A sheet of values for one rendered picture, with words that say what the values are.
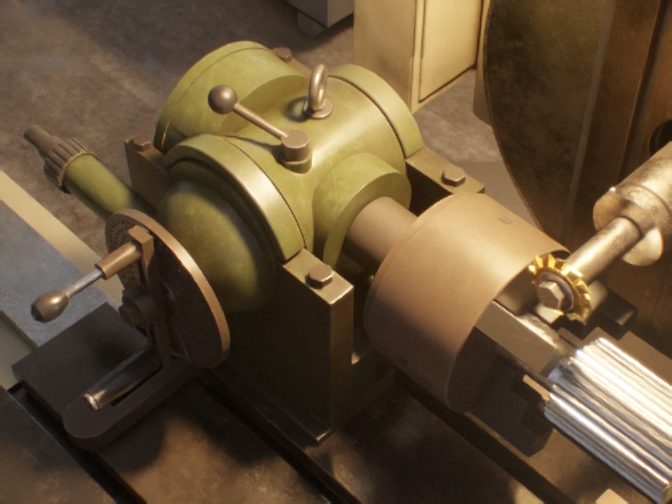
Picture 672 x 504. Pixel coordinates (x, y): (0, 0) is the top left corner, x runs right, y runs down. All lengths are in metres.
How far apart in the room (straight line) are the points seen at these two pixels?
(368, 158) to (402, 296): 0.18
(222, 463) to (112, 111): 2.01
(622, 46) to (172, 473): 0.64
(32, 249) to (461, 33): 0.78
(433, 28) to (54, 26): 2.20
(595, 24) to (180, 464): 0.63
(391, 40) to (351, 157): 0.27
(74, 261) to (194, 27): 1.64
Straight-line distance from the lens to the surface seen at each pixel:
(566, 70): 1.30
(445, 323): 1.13
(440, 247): 1.14
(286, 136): 1.23
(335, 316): 1.20
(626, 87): 1.24
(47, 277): 1.90
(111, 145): 3.17
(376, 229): 1.23
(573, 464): 1.37
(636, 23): 1.20
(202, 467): 1.35
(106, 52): 3.45
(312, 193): 1.24
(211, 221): 1.22
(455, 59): 1.54
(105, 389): 1.30
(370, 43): 1.53
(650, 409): 1.12
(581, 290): 1.09
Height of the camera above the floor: 2.14
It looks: 48 degrees down
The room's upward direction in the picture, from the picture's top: straight up
